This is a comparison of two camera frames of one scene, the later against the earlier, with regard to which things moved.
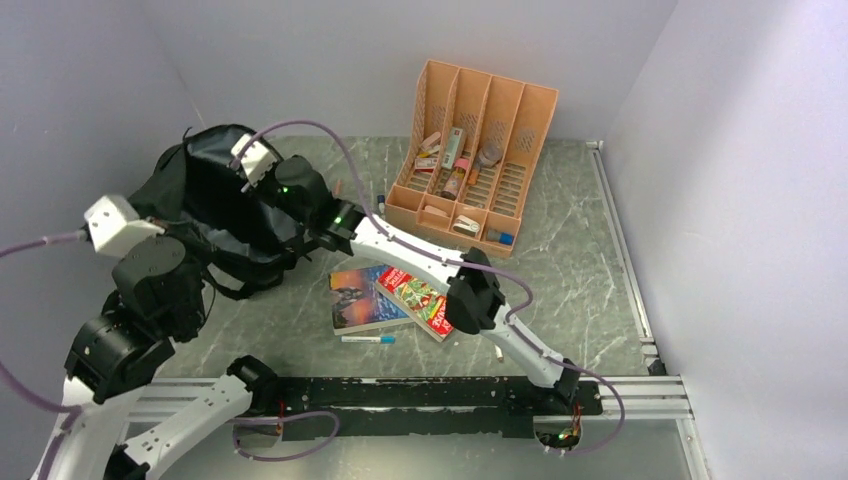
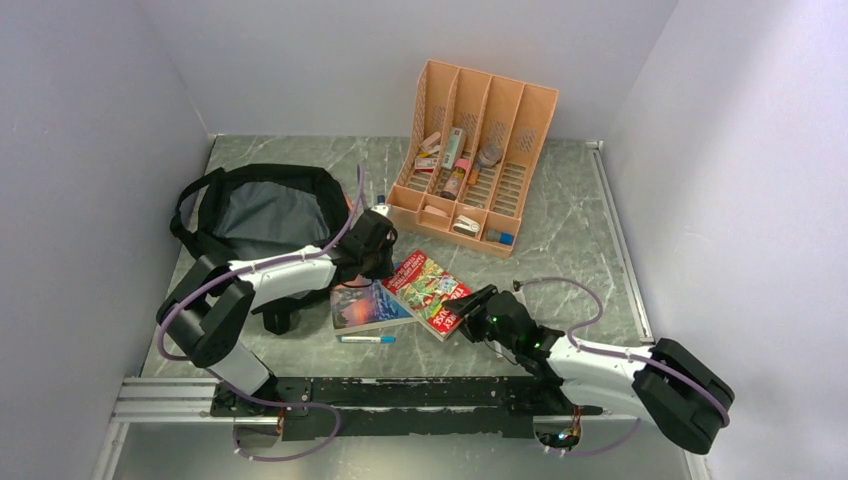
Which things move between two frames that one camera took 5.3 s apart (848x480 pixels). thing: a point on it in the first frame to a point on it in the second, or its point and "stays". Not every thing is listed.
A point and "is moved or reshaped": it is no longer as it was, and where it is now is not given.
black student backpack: x=247 y=235 is moved or reshaped
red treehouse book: x=422 y=299 stays
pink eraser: x=431 y=140 stays
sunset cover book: x=359 y=304 stays
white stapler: x=466 y=225 stays
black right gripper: x=260 y=188 to x=470 y=322
